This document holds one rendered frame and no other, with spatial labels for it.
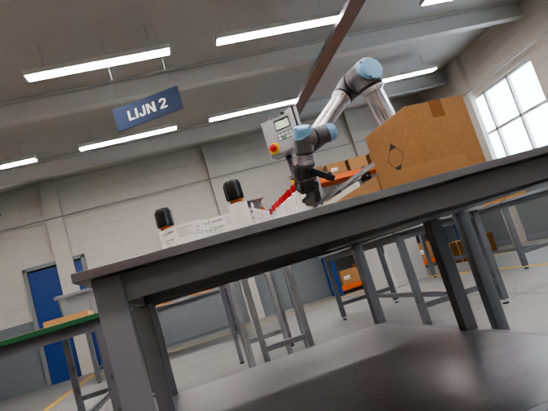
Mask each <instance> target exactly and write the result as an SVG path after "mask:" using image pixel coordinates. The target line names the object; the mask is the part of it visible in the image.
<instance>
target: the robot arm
mask: <svg viewBox="0 0 548 411"><path fill-rule="evenodd" d="M382 75H383V68H382V66H381V65H380V63H379V62H378V61H376V60H374V59H373V58H369V57H366V58H363V59H361V60H360V61H358V62H357V63H356V64H355V65H354V66H353V67H352V68H351V69H350V70H349V71H348V72H347V73H346V74H345V75H344V76H343V77H342V79H341V81H340V82H339V84H338V85H337V87H336V88H335V90H334V92H333V93H332V98H331V100H330V101H329V102H328V103H327V105H326V106H325V108H324V110H323V111H322V112H321V114H320V116H319V117H318V118H317V119H316V121H315V122H314V124H313V125H312V127H311V126H309V125H301V126H296V127H295V128H293V140H294V148H295V155H296V162H297V165H296V166H294V177H295V179H294V187H295V190H297V191H298V192H299V193H300V194H301V195H303V194H306V196H305V197H304V198H303V199H302V203H303V204H305V205H306V206H313V208H316V207H318V205H319V201H320V190H319V183H318V180H317V178H316V176H318V177H321V178H323V179H326V180H331V181H334V179H335V175H333V174H332V173H331V172H325V171H323V170H318V169H315V168H312V167H314V166H315V156H314V152H315V151H316V150H317V149H319V148H321V147H322V146H323V145H324V144H326V143H328V142H331V141H333V140H335V139H336V138H337V136H338V131H337V128H336V126H335V125H334V123H335V122H336V120H337V119H338V117H339V115H340V114H341V113H342V111H343V110H344V109H345V107H347V106H349V105H350V103H351V102H352V101H353V100H354V99H355V98H356V97H357V96H358V95H360V96H362V97H365V99H366V100H367V102H368V104H369V106H370V108H371V110H372V112H373V115H374V116H375V118H376V120H377V121H378V124H379V125H381V124H383V123H384V122H385V121H386V120H388V119H389V118H390V117H392V116H393V115H394V114H395V113H396V112H395V110H394V108H393V107H392V106H391V103H390V101H389V99H388V98H387V95H386V93H385V91H384V90H383V88H382V87H383V84H384V82H383V80H382Z"/></svg>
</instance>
